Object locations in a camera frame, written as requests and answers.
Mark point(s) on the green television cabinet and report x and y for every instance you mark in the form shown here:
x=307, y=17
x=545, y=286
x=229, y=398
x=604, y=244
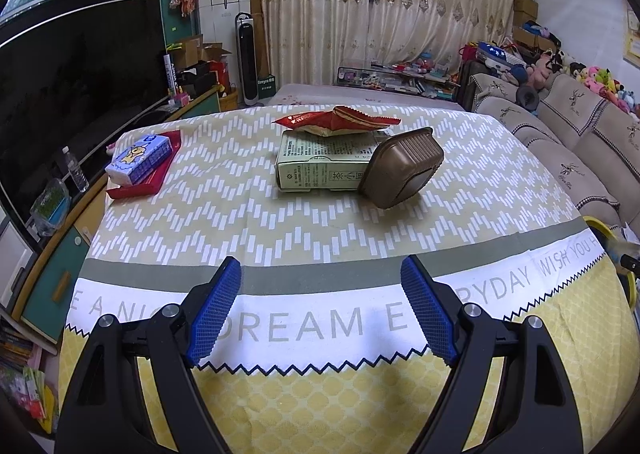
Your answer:
x=55, y=274

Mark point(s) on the clear water bottle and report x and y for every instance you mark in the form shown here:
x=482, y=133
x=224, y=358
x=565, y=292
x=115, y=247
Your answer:
x=76, y=172

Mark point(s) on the red snack wrapper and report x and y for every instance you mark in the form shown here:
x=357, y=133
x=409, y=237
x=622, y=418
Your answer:
x=345, y=118

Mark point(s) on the yellow patterned tablecloth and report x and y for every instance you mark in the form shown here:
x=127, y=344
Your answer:
x=310, y=234

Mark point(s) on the tall white printed box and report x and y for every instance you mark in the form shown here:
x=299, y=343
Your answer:
x=172, y=77

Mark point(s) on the beige curtain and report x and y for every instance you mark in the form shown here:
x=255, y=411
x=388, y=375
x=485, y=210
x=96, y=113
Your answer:
x=390, y=24

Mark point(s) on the black tower fan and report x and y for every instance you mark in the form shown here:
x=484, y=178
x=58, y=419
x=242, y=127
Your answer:
x=248, y=59

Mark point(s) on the pile of plush toys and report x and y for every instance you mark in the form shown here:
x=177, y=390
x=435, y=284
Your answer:
x=595, y=77

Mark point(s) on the open cardboard boxes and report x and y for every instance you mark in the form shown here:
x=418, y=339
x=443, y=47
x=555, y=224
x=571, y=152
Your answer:
x=200, y=59

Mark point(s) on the beige sofa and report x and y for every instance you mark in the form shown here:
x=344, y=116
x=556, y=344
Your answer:
x=570, y=134

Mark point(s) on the small green box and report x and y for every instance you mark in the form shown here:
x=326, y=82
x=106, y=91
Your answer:
x=266, y=88

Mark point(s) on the black television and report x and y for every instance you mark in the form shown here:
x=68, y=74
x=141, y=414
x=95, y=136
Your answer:
x=70, y=94

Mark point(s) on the green tea box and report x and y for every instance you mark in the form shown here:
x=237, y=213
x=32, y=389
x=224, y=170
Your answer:
x=320, y=159

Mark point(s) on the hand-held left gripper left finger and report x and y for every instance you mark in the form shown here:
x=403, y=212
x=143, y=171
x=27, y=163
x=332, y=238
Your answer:
x=215, y=309

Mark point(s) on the brown plastic tray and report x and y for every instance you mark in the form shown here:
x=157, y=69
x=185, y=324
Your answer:
x=405, y=169

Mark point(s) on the stacked cardboard boxes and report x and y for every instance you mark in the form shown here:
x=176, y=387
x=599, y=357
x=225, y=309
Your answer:
x=530, y=19

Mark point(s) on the shelf of books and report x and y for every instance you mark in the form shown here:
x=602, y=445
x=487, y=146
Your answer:
x=25, y=374

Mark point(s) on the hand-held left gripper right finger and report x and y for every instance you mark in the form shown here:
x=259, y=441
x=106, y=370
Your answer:
x=430, y=314

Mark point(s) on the clear plastic container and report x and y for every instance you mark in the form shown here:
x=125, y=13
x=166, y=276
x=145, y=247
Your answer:
x=50, y=206

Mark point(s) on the red tray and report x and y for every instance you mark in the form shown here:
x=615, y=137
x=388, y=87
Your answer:
x=150, y=184

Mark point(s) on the blue tissue pack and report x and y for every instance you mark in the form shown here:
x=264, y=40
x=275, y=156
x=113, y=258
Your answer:
x=137, y=159

